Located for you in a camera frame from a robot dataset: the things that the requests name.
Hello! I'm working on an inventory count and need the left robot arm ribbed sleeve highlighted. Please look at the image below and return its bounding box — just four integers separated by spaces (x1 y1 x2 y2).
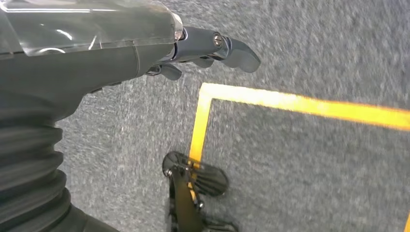
0 109 120 232

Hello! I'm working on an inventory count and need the black robot foot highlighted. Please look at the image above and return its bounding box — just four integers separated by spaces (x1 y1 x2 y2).
161 151 240 232

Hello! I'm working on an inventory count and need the yellow floor tape square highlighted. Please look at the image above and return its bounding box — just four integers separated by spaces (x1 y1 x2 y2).
187 82 410 232

